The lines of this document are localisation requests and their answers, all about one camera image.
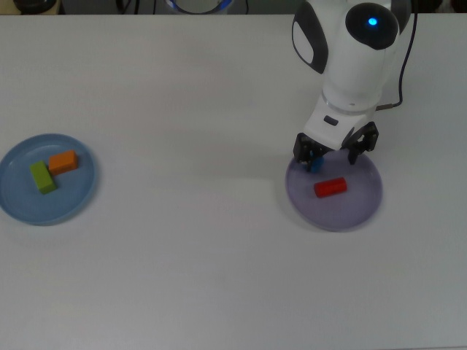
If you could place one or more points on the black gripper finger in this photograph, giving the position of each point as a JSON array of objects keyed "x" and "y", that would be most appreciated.
[
  {"x": 304, "y": 149},
  {"x": 366, "y": 140}
]

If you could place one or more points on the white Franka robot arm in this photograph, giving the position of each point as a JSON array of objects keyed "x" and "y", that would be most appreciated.
[{"x": 357, "y": 65}]

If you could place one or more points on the purple plate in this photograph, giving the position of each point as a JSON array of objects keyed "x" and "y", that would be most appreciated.
[{"x": 335, "y": 211}]

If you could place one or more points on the orange block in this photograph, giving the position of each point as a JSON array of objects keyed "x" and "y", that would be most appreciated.
[{"x": 62, "y": 162}]

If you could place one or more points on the small blue block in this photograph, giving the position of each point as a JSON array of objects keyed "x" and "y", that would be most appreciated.
[{"x": 316, "y": 166}]

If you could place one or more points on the beige and black device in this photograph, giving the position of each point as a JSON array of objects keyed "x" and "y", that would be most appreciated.
[{"x": 36, "y": 6}]

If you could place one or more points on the green rectangular block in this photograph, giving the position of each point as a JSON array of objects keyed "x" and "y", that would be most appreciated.
[{"x": 42, "y": 178}]

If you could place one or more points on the red cylinder block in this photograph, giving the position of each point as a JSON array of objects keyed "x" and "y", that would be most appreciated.
[{"x": 330, "y": 187}]

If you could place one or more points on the blue plate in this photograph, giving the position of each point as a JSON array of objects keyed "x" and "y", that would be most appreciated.
[{"x": 73, "y": 197}]

